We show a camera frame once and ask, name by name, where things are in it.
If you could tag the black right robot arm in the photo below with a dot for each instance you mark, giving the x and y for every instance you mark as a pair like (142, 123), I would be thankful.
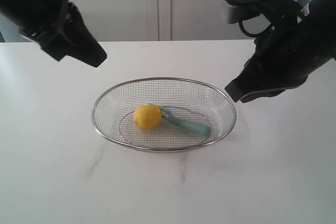
(298, 40)

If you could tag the teal handled vegetable peeler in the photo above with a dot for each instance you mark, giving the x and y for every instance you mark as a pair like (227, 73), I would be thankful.
(194, 127)

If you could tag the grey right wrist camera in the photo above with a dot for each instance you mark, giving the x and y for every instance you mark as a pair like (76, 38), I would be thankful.
(234, 11)

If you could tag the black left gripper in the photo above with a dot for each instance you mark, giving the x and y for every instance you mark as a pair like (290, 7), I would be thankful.
(57, 26)

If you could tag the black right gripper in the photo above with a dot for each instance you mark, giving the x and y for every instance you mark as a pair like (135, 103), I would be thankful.
(303, 39)

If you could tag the yellow lemon with sticker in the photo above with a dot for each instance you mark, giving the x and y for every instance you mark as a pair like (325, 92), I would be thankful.
(147, 117)

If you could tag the oval wire mesh basket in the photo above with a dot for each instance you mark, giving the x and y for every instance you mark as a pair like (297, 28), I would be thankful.
(112, 114)

